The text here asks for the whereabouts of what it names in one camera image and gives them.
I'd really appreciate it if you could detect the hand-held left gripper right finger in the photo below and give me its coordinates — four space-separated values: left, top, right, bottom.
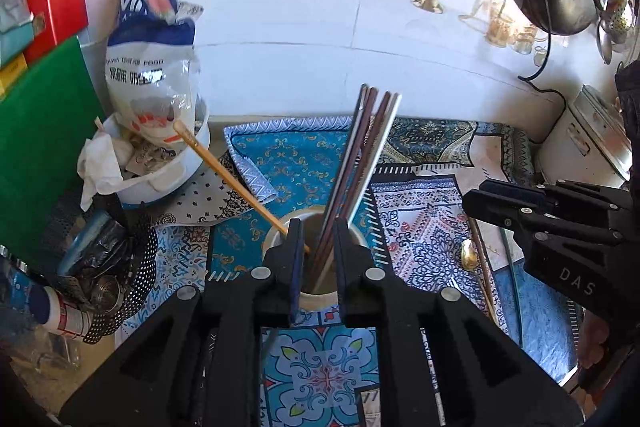
333 217 586 427

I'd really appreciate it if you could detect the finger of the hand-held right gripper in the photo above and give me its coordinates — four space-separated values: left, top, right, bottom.
479 179 636 233
462 189 621 249

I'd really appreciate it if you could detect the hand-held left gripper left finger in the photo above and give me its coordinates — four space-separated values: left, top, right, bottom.
60 218 307 427

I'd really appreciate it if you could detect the white ceramic cup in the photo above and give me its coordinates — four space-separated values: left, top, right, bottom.
261 205 373 310

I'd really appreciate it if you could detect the grey metal chopstick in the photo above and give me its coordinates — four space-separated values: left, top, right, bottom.
499 227 525 350

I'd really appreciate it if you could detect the brown chopstick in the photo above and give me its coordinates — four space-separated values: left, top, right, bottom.
322 87 378 288
467 216 500 325
330 91 393 258

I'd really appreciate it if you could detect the gold spoon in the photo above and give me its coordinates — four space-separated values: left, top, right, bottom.
459 238 479 271

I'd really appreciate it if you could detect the dark grey chopstick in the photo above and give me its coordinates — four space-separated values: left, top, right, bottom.
320 83 370 268

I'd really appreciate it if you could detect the person's right hand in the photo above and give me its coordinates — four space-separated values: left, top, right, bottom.
580 313 617 368

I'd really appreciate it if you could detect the white rice cooker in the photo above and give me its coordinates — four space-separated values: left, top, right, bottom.
537 84 636 188

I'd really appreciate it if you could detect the blue patterned mat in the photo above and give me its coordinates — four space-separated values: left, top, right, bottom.
150 116 586 427

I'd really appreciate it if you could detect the person's dark clothing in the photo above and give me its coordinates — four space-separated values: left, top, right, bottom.
614 59 640 180

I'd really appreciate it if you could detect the black perforated metal basket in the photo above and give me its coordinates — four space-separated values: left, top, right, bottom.
56 201 159 346

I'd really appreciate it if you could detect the shiny metal ladle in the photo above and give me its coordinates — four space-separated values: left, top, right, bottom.
597 24 617 66

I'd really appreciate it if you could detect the white round tub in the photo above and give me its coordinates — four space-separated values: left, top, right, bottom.
97 97 212 208

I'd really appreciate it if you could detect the metal slotted skimmer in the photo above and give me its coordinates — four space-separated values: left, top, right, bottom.
597 0 638 42

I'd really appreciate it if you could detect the crumpled white tissue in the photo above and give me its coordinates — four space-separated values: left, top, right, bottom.
77 126 133 211

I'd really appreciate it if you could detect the white bottle with blue cap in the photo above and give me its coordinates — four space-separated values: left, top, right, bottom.
0 257 96 339

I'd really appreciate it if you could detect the white and blue flour bag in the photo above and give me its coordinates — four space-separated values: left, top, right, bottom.
105 0 206 144

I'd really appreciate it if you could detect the green cutting board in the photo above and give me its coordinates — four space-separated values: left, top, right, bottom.
0 36 108 258

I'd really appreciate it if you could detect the yellow box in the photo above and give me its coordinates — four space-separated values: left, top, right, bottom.
0 54 29 98

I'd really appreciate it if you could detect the teal tissue box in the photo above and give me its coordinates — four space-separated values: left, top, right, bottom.
0 0 34 68

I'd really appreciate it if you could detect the black power cord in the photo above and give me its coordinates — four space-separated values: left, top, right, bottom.
517 0 568 108

